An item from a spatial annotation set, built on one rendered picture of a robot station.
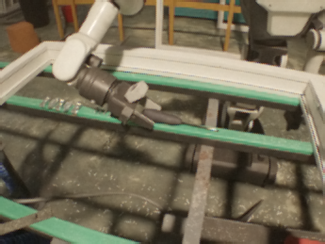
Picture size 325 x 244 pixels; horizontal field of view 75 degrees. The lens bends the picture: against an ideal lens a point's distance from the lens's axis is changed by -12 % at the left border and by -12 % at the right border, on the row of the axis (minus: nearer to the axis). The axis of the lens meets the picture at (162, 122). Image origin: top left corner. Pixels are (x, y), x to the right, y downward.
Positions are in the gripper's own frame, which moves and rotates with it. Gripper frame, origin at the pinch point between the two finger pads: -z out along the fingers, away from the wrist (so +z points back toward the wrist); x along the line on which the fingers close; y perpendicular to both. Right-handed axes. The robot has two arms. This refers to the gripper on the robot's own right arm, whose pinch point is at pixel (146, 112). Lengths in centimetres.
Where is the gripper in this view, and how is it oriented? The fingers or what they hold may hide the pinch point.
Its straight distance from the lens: 63.3
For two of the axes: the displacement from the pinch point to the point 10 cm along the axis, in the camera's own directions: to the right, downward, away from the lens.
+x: 2.4, -6.3, 7.4
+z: -8.8, -4.7, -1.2
